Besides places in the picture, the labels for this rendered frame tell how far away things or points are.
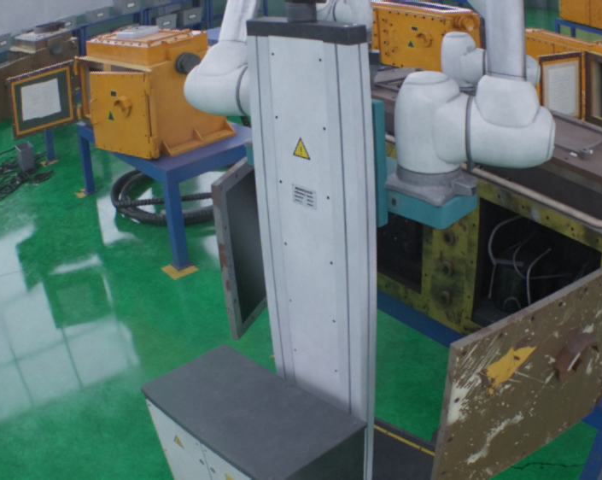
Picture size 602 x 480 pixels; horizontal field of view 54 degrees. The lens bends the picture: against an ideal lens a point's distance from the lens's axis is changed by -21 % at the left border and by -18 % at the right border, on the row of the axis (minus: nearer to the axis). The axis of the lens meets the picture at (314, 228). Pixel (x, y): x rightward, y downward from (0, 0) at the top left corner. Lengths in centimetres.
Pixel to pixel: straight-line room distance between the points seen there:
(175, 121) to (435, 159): 294
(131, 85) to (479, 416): 316
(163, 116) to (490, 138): 302
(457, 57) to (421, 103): 34
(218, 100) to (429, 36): 392
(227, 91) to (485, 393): 105
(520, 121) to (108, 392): 245
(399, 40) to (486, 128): 452
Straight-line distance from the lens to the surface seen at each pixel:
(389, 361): 333
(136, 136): 423
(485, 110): 149
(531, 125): 149
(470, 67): 180
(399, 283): 253
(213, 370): 195
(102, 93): 446
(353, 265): 163
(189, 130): 438
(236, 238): 226
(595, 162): 197
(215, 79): 192
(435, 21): 564
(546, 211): 194
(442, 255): 231
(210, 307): 384
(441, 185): 156
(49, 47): 691
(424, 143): 152
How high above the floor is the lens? 201
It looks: 26 degrees down
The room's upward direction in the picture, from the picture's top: 3 degrees counter-clockwise
